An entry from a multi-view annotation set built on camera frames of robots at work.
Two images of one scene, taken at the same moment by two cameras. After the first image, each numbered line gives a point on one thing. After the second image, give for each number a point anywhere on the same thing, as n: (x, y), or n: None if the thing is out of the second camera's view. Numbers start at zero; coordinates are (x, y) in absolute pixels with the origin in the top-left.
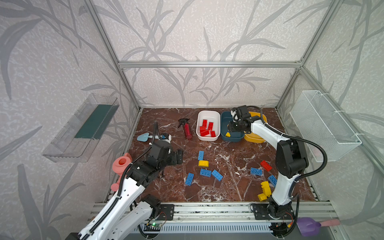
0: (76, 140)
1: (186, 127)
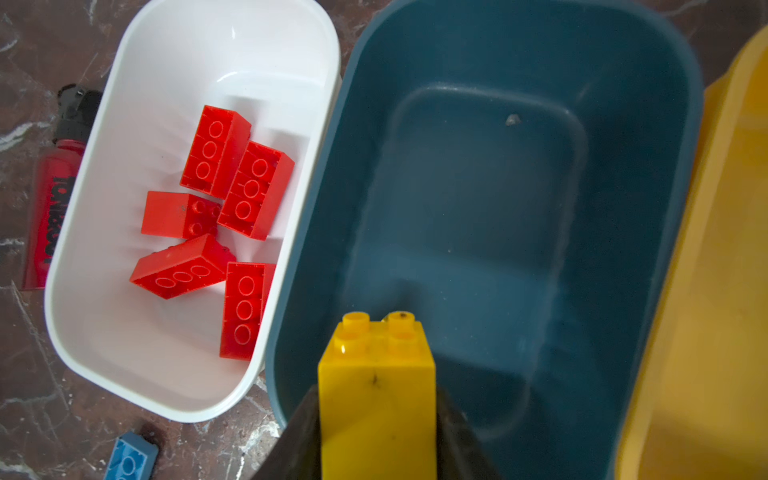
0: None
1: (52, 174)
